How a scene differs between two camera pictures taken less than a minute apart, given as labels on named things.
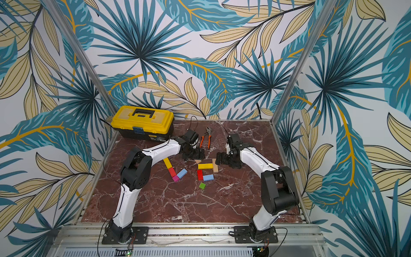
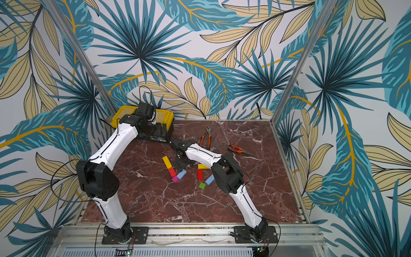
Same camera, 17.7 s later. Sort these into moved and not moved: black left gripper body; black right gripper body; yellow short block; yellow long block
Moved: black left gripper body; black right gripper body
Not moved: yellow short block; yellow long block
